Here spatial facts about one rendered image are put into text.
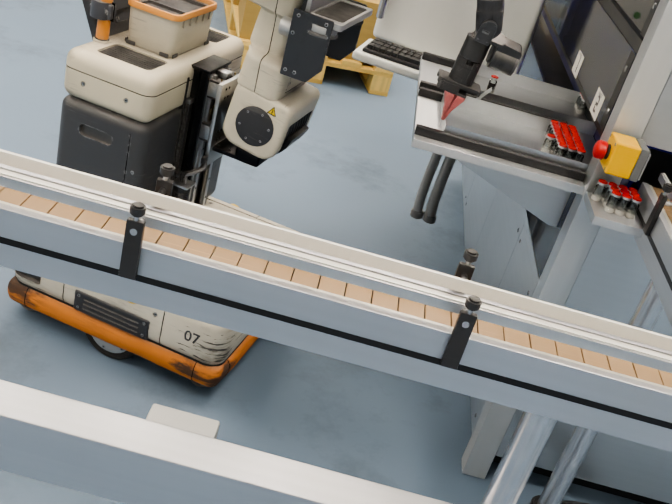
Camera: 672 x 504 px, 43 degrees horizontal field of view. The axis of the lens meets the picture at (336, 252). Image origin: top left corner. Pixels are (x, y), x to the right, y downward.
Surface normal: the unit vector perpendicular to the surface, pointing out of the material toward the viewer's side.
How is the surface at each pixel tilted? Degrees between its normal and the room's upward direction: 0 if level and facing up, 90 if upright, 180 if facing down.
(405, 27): 90
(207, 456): 0
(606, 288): 90
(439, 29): 90
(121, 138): 90
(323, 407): 0
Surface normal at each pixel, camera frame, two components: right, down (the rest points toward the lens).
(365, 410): 0.25, -0.84
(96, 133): -0.33, 0.40
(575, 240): -0.11, 0.47
